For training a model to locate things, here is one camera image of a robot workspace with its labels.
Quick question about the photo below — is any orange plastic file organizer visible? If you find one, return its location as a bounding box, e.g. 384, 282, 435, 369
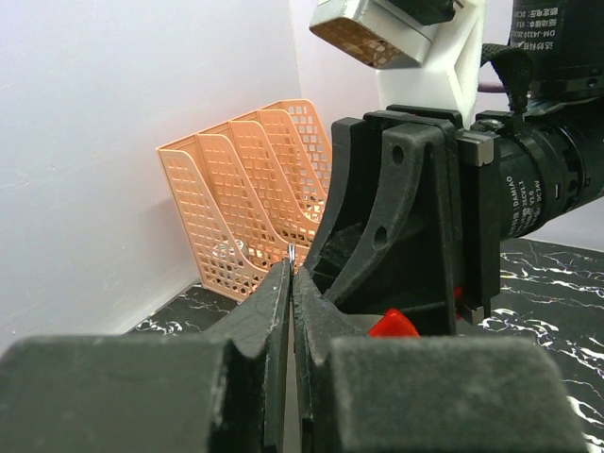
157, 99, 332, 302

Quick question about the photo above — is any metal key organizer red handle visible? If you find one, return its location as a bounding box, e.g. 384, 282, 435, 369
293, 235, 455, 344

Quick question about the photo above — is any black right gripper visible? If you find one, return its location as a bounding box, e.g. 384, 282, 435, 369
306, 109, 500, 336

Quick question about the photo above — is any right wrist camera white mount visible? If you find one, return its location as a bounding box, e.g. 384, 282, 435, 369
310, 1, 486, 126

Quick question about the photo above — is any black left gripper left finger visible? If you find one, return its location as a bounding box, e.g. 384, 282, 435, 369
1, 261, 293, 452

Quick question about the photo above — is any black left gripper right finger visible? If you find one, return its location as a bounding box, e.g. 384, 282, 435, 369
292, 271, 587, 452

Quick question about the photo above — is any small round grey jar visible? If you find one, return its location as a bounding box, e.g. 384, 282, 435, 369
211, 239, 250, 266

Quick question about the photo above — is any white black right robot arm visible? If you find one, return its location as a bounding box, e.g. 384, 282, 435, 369
305, 1, 603, 335

